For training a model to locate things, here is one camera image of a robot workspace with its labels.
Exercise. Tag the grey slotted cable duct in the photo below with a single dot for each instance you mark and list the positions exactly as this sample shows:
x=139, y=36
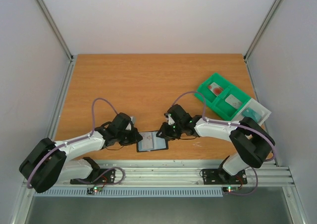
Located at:
x=133, y=192

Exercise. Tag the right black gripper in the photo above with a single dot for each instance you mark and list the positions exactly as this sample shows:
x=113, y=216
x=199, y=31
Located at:
x=167, y=131

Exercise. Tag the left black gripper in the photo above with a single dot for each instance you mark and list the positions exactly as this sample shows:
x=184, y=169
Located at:
x=136, y=137

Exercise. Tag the controller board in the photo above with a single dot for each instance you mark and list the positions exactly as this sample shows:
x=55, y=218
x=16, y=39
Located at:
x=230, y=189
x=94, y=190

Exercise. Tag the green plastic sorting tray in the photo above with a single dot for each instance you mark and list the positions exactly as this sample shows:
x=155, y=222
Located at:
x=218, y=104

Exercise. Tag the left controller board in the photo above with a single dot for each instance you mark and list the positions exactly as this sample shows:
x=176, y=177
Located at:
x=94, y=190

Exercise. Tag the right aluminium corner post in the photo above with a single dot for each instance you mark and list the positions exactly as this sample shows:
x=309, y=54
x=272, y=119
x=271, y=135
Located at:
x=264, y=25

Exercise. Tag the left aluminium corner post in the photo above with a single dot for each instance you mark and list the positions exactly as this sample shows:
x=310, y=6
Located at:
x=47, y=15

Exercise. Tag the right controller board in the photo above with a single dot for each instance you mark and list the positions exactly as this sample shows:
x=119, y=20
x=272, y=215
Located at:
x=230, y=189

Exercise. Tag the teal card in bin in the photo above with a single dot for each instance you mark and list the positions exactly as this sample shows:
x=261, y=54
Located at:
x=249, y=112

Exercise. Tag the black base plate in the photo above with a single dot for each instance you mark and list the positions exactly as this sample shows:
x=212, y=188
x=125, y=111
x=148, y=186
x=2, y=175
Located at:
x=106, y=178
x=213, y=178

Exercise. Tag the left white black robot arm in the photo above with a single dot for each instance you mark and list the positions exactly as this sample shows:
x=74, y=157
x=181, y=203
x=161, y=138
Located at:
x=56, y=161

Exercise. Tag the aluminium corner post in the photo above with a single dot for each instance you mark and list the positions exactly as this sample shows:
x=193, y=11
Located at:
x=47, y=15
x=264, y=25

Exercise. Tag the black leather card holder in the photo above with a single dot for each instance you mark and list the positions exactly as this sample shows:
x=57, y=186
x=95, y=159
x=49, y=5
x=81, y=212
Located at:
x=159, y=143

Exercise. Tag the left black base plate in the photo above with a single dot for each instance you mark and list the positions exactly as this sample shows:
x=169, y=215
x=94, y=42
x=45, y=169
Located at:
x=106, y=178

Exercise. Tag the clear plastic bin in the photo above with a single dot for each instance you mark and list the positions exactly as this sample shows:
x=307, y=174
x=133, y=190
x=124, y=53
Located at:
x=255, y=105

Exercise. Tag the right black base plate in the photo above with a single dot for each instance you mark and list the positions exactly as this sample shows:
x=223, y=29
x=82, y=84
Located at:
x=213, y=178

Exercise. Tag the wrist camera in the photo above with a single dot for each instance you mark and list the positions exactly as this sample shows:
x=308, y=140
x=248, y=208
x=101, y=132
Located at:
x=131, y=123
x=169, y=119

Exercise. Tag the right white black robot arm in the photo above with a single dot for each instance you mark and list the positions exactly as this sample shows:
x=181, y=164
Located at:
x=251, y=142

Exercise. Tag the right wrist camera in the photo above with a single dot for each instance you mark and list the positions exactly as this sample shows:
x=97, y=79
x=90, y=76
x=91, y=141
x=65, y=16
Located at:
x=169, y=119

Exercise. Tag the grey card in tray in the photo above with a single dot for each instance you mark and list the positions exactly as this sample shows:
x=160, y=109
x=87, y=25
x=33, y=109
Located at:
x=233, y=101

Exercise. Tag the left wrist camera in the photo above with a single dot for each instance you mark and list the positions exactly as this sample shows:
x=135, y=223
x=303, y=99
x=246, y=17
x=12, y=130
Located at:
x=131, y=123

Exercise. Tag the red white card in tray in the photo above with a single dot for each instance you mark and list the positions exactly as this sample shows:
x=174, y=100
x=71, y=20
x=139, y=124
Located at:
x=215, y=89

